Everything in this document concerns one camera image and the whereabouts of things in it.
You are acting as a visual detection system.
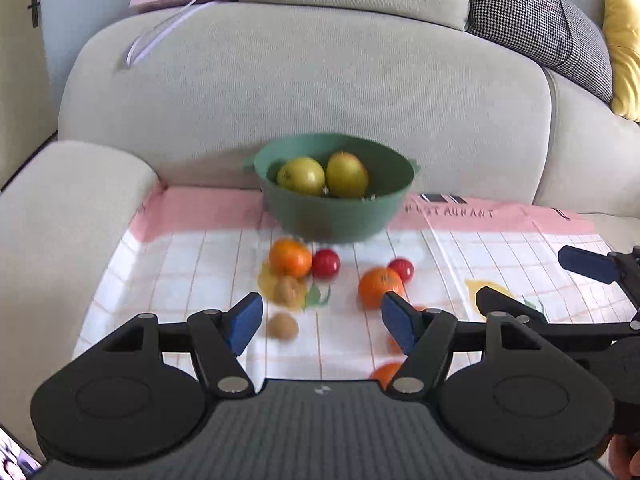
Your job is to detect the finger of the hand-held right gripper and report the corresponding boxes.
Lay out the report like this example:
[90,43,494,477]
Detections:
[558,245,640,322]
[475,285,640,356]

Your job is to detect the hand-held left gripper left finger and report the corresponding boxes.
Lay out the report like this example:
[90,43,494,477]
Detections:
[100,292,264,396]

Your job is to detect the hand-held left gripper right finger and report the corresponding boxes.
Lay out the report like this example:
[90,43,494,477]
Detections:
[381,290,566,395]

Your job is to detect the brown kiwi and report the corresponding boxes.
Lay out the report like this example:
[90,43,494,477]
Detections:
[273,275,304,307]
[266,312,300,341]

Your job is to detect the orange mandarin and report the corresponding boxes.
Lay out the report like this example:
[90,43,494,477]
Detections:
[369,361,405,390]
[358,267,405,311]
[269,237,314,279]

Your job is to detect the red cherry tomato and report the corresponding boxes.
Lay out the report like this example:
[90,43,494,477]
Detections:
[387,257,415,283]
[312,249,342,279]

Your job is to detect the green colander bowl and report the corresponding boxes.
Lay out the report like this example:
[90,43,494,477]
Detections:
[243,132,420,244]

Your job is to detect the pink white printed cloth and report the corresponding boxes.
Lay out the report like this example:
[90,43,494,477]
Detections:
[72,182,639,397]

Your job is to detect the yellow-green pear with red blush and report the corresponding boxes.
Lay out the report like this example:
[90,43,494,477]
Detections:
[325,151,370,199]

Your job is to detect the round yellow-green pear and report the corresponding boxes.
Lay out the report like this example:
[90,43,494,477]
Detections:
[276,156,327,197]

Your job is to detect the yellow pillow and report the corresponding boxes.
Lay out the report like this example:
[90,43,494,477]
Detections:
[602,0,640,124]

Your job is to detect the black white houndstooth pillow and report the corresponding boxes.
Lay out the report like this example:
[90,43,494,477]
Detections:
[467,0,614,106]

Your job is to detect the smartphone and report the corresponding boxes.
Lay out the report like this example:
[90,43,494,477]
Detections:
[0,424,44,480]

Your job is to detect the white ribbon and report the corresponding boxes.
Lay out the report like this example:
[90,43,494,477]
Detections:
[125,0,222,67]

